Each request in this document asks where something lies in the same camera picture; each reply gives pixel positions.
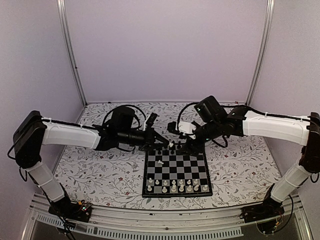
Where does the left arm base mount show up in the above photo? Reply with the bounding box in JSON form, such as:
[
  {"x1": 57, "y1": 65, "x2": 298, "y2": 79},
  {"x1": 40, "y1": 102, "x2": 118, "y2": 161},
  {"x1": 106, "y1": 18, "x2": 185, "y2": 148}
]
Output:
[{"x1": 48, "y1": 196, "x2": 92, "y2": 223}]

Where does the black pieces row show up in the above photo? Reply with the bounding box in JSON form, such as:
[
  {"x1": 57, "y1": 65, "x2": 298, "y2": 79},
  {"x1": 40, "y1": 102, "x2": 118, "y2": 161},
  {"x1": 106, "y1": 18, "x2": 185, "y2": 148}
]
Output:
[{"x1": 152, "y1": 141, "x2": 202, "y2": 156}]

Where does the aluminium frame post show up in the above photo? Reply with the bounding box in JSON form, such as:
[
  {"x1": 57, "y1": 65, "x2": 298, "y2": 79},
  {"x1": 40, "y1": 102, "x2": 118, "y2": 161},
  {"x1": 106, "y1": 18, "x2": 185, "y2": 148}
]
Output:
[
  {"x1": 245, "y1": 0, "x2": 275, "y2": 106},
  {"x1": 56, "y1": 0, "x2": 88, "y2": 106}
]

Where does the white queen piece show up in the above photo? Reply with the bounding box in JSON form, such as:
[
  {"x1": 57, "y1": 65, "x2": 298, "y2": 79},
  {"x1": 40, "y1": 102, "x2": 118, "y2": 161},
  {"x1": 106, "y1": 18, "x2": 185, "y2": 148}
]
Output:
[{"x1": 171, "y1": 184, "x2": 177, "y2": 193}]

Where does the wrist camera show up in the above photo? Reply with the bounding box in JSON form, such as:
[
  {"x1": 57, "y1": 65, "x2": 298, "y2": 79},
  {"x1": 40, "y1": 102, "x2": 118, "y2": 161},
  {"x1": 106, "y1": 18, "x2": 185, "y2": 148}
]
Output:
[
  {"x1": 167, "y1": 121, "x2": 197, "y2": 140},
  {"x1": 143, "y1": 112, "x2": 158, "y2": 131}
]

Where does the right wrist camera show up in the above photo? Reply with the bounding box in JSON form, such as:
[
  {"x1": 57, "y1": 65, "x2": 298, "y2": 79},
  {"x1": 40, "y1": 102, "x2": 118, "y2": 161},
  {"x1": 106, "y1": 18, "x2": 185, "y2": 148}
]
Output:
[{"x1": 167, "y1": 121, "x2": 197, "y2": 140}]

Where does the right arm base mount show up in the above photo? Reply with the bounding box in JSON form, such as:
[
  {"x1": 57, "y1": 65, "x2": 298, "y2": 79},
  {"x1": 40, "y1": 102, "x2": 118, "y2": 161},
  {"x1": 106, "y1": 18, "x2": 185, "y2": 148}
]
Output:
[{"x1": 239, "y1": 199, "x2": 285, "y2": 223}]

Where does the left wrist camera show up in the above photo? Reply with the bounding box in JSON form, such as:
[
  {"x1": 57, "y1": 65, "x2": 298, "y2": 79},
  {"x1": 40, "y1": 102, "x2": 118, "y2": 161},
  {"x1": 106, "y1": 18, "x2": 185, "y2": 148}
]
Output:
[{"x1": 143, "y1": 112, "x2": 158, "y2": 131}]

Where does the black white chess board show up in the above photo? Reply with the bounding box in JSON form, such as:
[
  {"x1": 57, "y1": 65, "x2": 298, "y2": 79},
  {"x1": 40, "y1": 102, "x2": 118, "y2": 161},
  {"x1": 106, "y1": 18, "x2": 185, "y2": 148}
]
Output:
[{"x1": 142, "y1": 151, "x2": 213, "y2": 198}]

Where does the front aluminium rail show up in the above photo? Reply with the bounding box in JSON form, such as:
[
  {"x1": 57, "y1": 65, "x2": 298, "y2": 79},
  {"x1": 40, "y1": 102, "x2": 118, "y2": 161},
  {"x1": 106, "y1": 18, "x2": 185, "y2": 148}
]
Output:
[{"x1": 21, "y1": 194, "x2": 315, "y2": 240}]

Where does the left aluminium frame post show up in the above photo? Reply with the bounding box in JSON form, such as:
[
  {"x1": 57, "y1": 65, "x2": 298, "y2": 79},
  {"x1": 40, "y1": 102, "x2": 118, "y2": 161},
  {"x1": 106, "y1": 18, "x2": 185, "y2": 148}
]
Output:
[{"x1": 56, "y1": 0, "x2": 88, "y2": 106}]

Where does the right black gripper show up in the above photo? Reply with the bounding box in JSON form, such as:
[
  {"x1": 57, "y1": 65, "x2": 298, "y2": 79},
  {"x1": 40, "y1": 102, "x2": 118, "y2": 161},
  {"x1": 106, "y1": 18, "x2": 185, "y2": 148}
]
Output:
[{"x1": 177, "y1": 118, "x2": 222, "y2": 156}]

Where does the right aluminium frame post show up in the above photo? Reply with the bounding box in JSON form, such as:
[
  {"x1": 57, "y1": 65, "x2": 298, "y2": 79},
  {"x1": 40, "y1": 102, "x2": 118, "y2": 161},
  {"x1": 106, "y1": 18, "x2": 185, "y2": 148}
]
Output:
[{"x1": 245, "y1": 0, "x2": 275, "y2": 106}]

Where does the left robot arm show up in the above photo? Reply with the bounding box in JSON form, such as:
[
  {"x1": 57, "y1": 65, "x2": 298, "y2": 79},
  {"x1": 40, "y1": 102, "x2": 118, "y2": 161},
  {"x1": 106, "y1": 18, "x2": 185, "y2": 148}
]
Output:
[{"x1": 7, "y1": 104, "x2": 173, "y2": 217}]

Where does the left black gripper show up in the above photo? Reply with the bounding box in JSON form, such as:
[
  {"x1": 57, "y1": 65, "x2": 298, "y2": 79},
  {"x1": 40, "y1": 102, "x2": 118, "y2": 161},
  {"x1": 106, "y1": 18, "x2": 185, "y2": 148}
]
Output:
[{"x1": 118, "y1": 126, "x2": 170, "y2": 152}]

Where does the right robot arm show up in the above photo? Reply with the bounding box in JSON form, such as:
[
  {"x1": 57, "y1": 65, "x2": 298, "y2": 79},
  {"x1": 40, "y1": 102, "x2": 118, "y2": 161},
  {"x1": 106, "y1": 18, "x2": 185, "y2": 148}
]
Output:
[{"x1": 176, "y1": 95, "x2": 320, "y2": 218}]

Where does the floral patterned table mat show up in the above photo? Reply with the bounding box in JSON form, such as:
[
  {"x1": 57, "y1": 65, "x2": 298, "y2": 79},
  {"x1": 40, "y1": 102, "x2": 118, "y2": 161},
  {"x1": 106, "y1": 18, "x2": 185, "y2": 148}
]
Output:
[{"x1": 51, "y1": 101, "x2": 286, "y2": 211}]

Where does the white king piece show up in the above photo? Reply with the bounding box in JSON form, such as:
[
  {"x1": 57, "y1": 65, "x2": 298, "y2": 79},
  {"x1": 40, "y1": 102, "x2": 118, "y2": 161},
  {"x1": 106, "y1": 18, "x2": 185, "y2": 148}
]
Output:
[{"x1": 178, "y1": 179, "x2": 184, "y2": 192}]

